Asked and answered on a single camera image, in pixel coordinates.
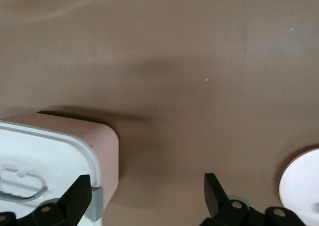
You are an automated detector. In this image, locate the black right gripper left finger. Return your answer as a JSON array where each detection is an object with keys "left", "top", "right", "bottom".
[{"left": 0, "top": 174, "right": 93, "bottom": 226}]

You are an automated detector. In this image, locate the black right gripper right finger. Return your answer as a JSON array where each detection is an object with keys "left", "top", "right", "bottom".
[{"left": 199, "top": 172, "right": 308, "bottom": 226}]

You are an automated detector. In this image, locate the white lidded storage box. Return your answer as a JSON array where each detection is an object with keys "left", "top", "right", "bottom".
[{"left": 0, "top": 112, "right": 120, "bottom": 226}]

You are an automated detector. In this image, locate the pink round plate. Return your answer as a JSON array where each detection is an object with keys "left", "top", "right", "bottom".
[{"left": 278, "top": 146, "right": 319, "bottom": 226}]

